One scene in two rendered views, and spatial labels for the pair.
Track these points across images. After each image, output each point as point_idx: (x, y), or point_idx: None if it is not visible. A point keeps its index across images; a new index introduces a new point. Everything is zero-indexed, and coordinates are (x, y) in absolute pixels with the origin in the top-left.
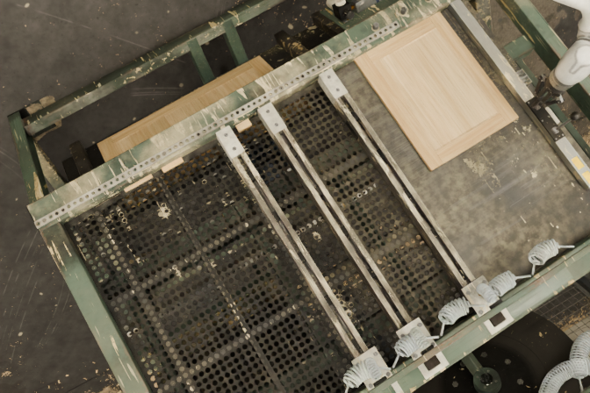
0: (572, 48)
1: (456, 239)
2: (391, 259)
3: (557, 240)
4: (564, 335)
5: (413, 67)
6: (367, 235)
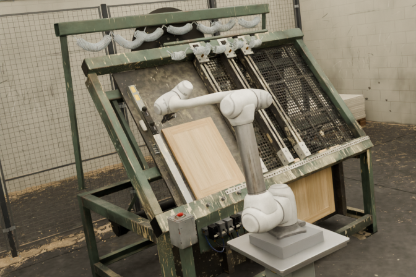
0: (190, 93)
1: (200, 87)
2: (229, 88)
3: (153, 72)
4: None
5: (215, 169)
6: None
